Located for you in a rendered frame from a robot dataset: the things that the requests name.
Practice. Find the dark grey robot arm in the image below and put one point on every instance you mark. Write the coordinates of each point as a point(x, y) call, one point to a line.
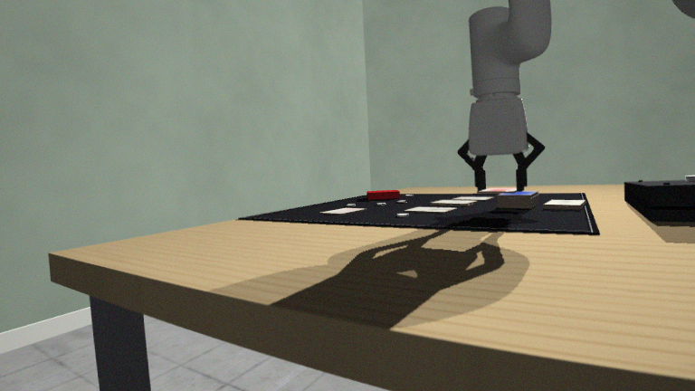
point(501, 39)

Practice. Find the red rectangular block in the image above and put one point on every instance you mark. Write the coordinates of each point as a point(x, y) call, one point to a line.
point(382, 194)

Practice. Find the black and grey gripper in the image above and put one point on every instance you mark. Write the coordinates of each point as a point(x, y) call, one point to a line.
point(498, 126)

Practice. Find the black card cloth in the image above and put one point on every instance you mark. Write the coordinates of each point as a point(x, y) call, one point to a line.
point(484, 214)

